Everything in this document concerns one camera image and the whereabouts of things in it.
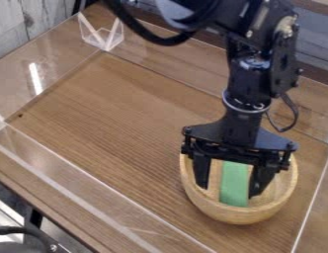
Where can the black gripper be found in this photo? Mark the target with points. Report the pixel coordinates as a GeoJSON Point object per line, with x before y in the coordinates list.
{"type": "Point", "coordinates": [237, 139]}

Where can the green rectangular block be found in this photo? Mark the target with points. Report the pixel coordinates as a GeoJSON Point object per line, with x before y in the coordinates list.
{"type": "Point", "coordinates": [234, 184]}

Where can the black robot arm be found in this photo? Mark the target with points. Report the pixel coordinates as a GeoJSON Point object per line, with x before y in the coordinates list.
{"type": "Point", "coordinates": [259, 29]}

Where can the wooden brown bowl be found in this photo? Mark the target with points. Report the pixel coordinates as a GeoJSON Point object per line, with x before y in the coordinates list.
{"type": "Point", "coordinates": [263, 205]}

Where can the clear acrylic enclosure wall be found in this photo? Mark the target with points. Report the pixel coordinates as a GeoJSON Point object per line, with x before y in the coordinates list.
{"type": "Point", "coordinates": [90, 139]}

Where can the black table frame bracket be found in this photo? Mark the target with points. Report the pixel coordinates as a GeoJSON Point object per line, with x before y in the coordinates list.
{"type": "Point", "coordinates": [46, 236]}

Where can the clear acrylic corner bracket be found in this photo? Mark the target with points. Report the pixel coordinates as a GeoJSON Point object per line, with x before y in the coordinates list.
{"type": "Point", "coordinates": [103, 38]}

